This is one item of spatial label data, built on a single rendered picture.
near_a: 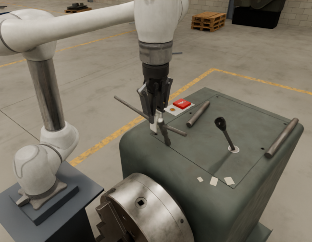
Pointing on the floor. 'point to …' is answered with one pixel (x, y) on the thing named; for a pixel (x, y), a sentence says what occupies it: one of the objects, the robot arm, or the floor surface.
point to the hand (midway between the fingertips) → (155, 121)
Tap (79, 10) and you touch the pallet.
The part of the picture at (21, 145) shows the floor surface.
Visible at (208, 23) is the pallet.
